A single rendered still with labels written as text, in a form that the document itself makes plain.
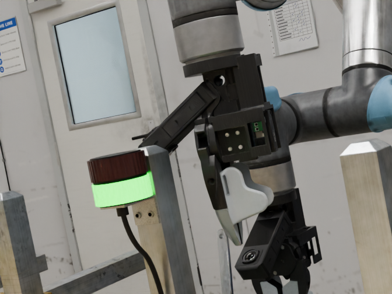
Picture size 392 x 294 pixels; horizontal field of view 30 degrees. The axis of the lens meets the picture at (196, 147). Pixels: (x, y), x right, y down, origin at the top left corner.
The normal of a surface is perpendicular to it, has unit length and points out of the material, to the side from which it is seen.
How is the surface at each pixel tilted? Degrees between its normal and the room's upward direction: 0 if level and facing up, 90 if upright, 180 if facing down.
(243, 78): 90
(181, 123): 89
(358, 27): 66
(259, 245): 31
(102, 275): 90
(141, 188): 90
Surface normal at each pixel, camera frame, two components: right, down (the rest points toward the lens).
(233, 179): -0.26, 0.15
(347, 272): -0.56, 0.15
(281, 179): 0.43, -0.03
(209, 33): -0.01, 0.06
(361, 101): -0.62, -0.10
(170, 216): 0.79, -0.12
